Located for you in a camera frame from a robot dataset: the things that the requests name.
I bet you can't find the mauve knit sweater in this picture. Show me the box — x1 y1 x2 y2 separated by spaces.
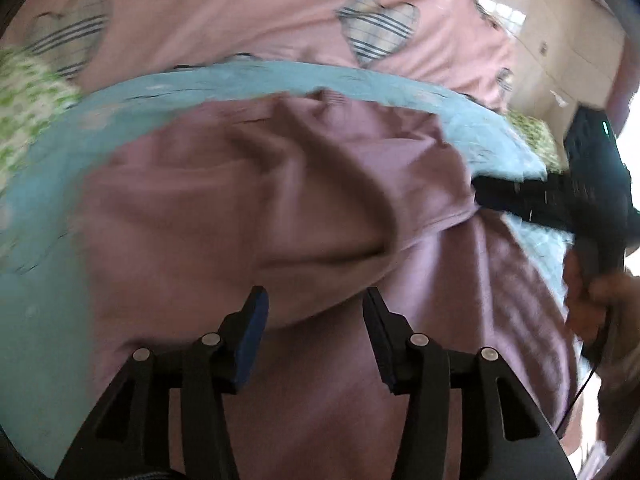
77 91 577 479

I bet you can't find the pink heart-patch bed cover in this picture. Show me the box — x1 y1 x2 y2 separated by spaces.
1 0 512 110

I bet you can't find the person's right hand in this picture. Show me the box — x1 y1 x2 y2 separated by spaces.
562 246 640 376

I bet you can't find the light blue floral quilt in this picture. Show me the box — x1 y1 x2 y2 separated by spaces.
1 60 564 474

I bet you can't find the thin black cable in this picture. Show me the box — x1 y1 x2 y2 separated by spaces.
555 366 601 438

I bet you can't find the green floral white cloth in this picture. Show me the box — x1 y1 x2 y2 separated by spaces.
0 47 81 192

